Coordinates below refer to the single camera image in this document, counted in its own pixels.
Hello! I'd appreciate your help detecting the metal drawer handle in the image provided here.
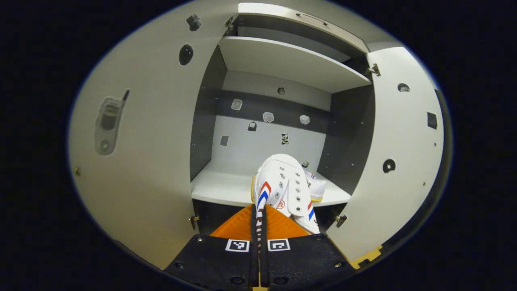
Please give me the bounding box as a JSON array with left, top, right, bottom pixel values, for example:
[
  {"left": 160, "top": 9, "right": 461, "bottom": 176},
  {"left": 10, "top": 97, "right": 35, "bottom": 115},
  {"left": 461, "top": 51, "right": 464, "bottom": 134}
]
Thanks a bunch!
[{"left": 296, "top": 12, "right": 328, "bottom": 27}]

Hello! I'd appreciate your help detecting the white striped shoe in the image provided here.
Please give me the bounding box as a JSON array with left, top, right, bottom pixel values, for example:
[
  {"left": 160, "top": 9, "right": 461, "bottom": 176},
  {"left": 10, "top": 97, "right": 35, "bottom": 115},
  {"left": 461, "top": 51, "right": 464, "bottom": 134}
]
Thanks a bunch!
[
  {"left": 251, "top": 154, "right": 322, "bottom": 235},
  {"left": 305, "top": 170, "right": 327, "bottom": 202}
]

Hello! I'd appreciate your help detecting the white shoe cabinet door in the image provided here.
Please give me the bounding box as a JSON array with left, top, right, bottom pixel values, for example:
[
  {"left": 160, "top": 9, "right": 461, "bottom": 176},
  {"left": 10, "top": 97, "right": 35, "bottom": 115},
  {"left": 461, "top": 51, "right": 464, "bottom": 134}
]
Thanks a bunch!
[
  {"left": 326, "top": 46, "right": 445, "bottom": 263},
  {"left": 68, "top": 8, "right": 239, "bottom": 270}
]

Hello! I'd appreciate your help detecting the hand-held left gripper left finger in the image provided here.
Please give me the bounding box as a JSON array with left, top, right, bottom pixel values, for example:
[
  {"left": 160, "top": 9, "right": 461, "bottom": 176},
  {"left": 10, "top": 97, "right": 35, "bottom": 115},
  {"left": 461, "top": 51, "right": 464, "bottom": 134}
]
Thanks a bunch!
[{"left": 164, "top": 204, "right": 259, "bottom": 291}]

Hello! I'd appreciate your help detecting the white shoe cabinet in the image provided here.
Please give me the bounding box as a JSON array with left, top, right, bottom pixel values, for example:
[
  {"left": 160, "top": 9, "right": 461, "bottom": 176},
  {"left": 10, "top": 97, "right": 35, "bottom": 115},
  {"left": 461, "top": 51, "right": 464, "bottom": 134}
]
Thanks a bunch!
[{"left": 190, "top": 2, "right": 376, "bottom": 235}]

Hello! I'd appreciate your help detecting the white cabinet shelf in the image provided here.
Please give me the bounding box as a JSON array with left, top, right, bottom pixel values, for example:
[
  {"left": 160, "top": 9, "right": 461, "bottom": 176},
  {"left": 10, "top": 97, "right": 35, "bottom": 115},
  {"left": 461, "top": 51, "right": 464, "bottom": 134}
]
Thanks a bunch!
[
  {"left": 191, "top": 168, "right": 352, "bottom": 207},
  {"left": 237, "top": 26, "right": 352, "bottom": 63},
  {"left": 218, "top": 36, "right": 372, "bottom": 93}
]

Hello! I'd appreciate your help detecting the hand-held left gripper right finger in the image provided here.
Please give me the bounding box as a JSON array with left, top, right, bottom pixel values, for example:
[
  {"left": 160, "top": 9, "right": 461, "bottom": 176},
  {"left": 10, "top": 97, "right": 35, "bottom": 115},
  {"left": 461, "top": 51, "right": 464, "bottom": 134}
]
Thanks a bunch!
[{"left": 261, "top": 204, "right": 358, "bottom": 288}]

